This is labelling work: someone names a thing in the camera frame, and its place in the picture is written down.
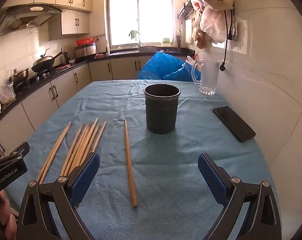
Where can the small cream wall cabinet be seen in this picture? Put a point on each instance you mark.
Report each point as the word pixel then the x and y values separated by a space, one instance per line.
pixel 73 22

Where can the white hanging plastic bag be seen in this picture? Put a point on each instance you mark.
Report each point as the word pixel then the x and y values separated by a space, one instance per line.
pixel 211 27

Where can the black utensil holder cup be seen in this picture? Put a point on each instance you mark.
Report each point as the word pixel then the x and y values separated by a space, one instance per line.
pixel 161 115

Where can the kitchen window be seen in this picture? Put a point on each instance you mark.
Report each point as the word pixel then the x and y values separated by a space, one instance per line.
pixel 141 17

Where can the bundle of wooden chopsticks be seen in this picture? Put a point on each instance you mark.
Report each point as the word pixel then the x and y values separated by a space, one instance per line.
pixel 87 140

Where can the sink faucet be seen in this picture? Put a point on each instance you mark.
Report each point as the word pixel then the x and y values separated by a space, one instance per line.
pixel 138 38

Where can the wooden chopstick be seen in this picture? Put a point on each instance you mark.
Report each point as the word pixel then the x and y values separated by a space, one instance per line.
pixel 129 165

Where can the steel cooking pot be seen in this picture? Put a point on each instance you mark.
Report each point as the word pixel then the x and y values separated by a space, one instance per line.
pixel 20 75

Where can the clear glass pitcher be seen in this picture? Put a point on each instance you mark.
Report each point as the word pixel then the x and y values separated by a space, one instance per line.
pixel 208 77

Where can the grey range hood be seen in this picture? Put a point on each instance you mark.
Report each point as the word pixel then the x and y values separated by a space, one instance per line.
pixel 28 12

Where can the steel rice cooker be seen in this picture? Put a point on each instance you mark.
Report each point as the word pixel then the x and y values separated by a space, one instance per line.
pixel 85 51

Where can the person's left hand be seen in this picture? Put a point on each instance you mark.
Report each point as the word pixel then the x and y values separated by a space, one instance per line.
pixel 8 220

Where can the white wall socket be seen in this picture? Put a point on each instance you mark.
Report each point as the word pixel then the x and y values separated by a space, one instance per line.
pixel 241 36

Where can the white crumpled plastic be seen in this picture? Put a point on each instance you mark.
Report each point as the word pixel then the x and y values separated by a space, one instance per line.
pixel 191 60

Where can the dark wall rack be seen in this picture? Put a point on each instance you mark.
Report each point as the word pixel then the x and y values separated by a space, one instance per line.
pixel 186 10

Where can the kitchen sink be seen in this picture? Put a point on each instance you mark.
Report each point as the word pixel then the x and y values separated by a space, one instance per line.
pixel 123 52

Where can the black smartphone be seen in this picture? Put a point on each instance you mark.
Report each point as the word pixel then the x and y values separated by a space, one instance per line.
pixel 233 123

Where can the steel kettle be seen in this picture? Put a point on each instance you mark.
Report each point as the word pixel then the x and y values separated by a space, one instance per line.
pixel 65 57

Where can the black wok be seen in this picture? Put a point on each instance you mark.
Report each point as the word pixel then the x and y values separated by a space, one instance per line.
pixel 42 63

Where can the green sponge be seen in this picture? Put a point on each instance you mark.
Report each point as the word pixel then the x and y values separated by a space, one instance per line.
pixel 166 41

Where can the red plastic basin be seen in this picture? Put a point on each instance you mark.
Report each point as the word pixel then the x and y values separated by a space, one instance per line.
pixel 84 41

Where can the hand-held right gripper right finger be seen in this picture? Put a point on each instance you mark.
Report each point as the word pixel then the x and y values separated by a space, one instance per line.
pixel 211 177

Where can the blue plastic bag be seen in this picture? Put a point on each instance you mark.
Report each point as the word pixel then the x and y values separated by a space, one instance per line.
pixel 166 67

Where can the gas stove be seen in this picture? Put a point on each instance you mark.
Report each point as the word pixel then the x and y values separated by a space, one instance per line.
pixel 42 75

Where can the green cloth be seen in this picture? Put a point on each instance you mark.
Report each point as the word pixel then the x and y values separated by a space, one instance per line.
pixel 133 34

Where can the black kitchen countertop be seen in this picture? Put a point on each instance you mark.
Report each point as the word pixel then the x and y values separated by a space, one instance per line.
pixel 85 62

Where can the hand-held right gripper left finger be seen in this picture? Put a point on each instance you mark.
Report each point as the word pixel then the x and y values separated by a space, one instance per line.
pixel 85 177

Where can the pink cloth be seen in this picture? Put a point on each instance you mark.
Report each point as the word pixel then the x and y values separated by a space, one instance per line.
pixel 99 55
pixel 64 66

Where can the dark chopstick caddy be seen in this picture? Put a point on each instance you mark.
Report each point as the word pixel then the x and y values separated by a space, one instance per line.
pixel 178 43

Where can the clear plastic bag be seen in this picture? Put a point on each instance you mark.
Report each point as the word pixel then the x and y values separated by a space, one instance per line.
pixel 6 92

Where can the blue table cloth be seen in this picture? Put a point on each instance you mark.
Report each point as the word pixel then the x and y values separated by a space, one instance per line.
pixel 166 155

